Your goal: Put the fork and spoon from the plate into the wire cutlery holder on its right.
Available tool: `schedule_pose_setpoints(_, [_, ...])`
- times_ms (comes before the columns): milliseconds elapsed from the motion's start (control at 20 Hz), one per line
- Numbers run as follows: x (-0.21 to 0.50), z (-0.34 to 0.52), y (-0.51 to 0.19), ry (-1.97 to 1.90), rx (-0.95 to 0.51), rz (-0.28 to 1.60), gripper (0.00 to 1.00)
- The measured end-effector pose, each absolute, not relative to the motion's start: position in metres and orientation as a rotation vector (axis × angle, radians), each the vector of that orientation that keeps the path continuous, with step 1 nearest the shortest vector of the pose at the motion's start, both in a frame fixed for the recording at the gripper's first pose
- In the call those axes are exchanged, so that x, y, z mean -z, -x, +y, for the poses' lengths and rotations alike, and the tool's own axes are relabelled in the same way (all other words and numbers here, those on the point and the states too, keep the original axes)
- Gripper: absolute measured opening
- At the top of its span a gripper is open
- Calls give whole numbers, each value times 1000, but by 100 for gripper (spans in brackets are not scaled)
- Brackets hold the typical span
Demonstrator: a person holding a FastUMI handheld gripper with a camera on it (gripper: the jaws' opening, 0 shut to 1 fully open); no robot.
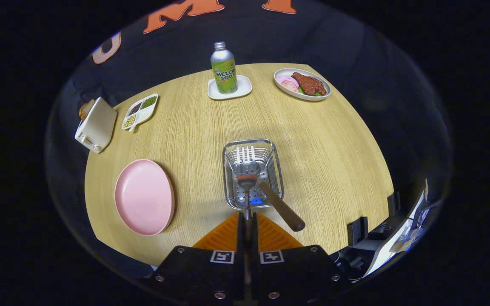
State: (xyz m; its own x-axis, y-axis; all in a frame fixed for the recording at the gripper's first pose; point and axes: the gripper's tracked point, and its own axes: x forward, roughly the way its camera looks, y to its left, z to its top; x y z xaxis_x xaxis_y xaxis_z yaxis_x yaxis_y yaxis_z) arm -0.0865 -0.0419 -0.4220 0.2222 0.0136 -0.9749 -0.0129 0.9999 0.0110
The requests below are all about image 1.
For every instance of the white toaster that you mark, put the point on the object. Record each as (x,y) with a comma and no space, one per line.
(98,123)

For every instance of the black and white equipment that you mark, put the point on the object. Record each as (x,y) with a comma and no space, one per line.
(381,250)

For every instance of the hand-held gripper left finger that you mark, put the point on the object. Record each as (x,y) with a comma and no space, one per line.
(241,238)

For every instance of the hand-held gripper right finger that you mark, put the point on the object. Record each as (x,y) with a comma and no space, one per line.
(254,238)

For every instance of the brown toast slice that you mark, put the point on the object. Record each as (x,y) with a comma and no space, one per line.
(85,109)

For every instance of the pink round plate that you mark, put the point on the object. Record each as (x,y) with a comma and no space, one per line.
(143,197)

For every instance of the white divided bean dish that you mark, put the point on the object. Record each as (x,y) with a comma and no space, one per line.
(143,114)

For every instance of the pink ham slices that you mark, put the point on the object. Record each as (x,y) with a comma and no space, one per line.
(287,83)

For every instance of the red meat piece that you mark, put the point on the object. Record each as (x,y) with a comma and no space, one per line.
(309,83)

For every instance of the white square coaster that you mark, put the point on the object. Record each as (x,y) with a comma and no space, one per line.
(244,87)

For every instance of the green soda bottle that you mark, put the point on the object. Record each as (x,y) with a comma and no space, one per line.
(223,72)

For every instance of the black backdrop cloth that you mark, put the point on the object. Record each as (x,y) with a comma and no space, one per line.
(270,38)

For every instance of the white oval food plate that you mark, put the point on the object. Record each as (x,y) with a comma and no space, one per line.
(281,89)

